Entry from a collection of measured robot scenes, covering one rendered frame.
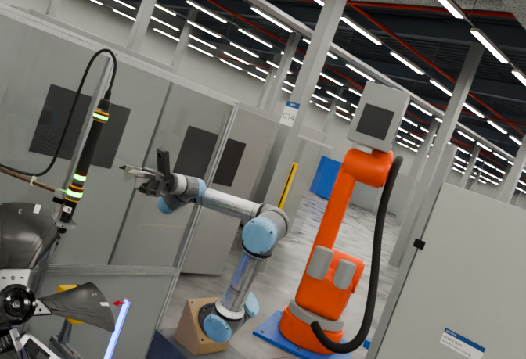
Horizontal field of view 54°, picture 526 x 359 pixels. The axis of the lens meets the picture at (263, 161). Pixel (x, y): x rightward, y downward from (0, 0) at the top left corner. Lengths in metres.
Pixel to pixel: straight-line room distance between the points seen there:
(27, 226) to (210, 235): 4.56
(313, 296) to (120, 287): 2.82
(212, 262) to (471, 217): 4.21
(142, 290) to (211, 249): 3.39
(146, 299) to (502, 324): 1.86
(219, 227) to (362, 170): 1.95
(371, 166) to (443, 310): 2.75
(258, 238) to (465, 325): 1.36
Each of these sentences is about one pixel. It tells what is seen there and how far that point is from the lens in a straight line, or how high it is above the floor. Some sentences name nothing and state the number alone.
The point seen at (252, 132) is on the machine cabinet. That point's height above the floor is 1.88.
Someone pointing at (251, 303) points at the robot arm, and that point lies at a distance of 2.12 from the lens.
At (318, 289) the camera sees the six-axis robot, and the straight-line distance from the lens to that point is 5.35.
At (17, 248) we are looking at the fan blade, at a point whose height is 1.32.
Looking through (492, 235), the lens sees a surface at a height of 1.83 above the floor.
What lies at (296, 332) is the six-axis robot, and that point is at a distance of 5.44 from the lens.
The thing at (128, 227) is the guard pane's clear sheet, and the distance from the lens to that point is 2.80.
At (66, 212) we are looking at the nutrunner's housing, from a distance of 1.67.
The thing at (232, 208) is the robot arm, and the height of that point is 1.61.
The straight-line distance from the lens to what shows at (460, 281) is 2.80.
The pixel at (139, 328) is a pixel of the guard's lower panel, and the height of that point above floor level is 0.63.
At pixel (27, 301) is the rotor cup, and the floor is 1.23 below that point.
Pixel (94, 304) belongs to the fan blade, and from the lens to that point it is 1.89.
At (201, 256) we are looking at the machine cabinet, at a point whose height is 0.28.
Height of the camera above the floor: 1.93
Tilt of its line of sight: 3 degrees down
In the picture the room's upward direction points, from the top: 20 degrees clockwise
